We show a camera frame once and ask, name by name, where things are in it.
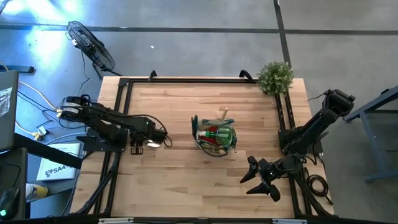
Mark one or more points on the black floor fan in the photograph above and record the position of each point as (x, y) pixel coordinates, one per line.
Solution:
(93, 49)

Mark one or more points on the black table frame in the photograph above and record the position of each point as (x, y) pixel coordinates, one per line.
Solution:
(186, 80)

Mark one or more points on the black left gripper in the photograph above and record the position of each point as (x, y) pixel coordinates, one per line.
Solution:
(152, 130)

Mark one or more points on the blue grey metal table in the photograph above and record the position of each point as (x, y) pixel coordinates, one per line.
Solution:
(371, 143)

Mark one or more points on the black desk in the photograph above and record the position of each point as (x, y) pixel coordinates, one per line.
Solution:
(12, 168)

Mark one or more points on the transparent green spray bottle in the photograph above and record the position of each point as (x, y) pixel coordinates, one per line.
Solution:
(224, 137)

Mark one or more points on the black computer mouse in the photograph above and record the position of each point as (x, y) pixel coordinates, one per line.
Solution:
(9, 202)

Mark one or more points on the white cardboard box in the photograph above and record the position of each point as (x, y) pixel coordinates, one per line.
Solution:
(59, 165)

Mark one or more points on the silver label plate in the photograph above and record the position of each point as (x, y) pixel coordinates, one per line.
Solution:
(115, 220)
(289, 221)

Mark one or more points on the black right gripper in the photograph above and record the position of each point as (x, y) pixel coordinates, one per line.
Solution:
(270, 172)

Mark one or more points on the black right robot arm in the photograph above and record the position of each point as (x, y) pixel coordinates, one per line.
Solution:
(314, 130)

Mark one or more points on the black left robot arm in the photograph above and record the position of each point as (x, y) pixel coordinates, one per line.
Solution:
(102, 116)

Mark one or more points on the cream gardening bag green trim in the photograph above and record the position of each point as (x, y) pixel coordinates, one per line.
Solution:
(230, 122)

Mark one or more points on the black floor bracket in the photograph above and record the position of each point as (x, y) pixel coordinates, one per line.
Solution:
(18, 69)

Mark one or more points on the yellow white spray can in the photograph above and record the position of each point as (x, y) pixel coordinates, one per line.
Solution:
(36, 191)

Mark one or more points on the yellow power plug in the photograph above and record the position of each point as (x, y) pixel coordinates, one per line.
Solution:
(59, 112)

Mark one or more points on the grey metal base plate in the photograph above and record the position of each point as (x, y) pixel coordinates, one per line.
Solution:
(220, 152)

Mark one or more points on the black hook clamp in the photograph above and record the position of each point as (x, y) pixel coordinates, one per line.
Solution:
(152, 75)
(246, 75)

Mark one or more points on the white power plug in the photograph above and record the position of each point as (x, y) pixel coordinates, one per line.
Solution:
(39, 133)

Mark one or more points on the potted green plant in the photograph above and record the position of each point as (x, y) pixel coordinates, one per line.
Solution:
(275, 77)

